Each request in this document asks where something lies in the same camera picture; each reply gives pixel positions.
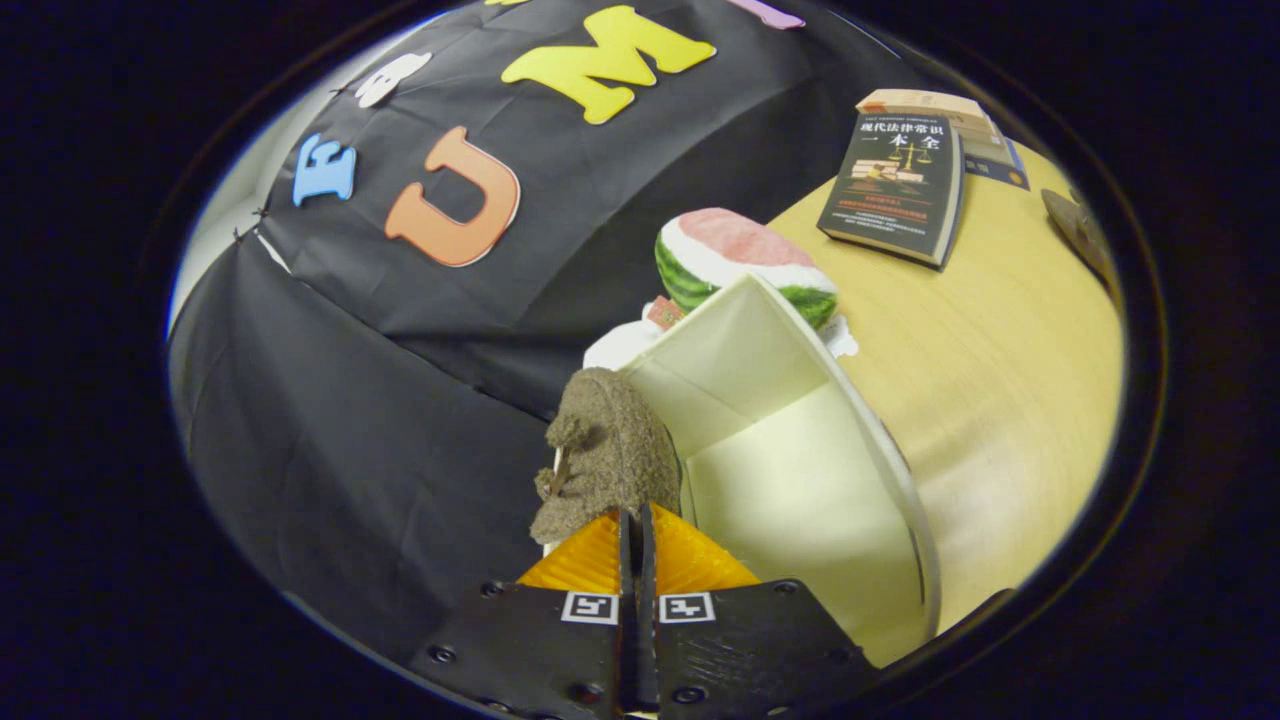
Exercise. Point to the watermelon slice plush toy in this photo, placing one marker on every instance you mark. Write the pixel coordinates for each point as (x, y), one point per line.
(740, 250)

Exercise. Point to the cream book in stack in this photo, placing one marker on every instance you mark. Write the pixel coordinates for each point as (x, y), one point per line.
(985, 148)

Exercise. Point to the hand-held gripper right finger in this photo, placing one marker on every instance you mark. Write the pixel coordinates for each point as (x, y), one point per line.
(740, 650)

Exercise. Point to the white storage box grey lid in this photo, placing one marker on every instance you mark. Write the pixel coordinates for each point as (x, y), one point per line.
(790, 480)

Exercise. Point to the black cover book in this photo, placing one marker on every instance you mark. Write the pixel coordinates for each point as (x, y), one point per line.
(895, 185)

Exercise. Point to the black backdrop cloth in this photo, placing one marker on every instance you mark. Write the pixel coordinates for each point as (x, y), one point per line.
(350, 450)

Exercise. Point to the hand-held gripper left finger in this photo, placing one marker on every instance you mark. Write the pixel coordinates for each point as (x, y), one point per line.
(540, 650)

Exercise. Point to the blue cover book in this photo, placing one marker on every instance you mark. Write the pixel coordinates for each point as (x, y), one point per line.
(1000, 172)

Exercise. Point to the white plush toy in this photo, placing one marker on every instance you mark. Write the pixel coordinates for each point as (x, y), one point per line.
(615, 345)

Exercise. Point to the beige cover book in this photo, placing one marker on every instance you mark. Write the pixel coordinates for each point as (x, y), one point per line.
(925, 102)

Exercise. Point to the brown fuzzy slipper shoe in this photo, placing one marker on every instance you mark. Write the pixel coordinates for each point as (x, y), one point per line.
(1080, 235)
(615, 450)

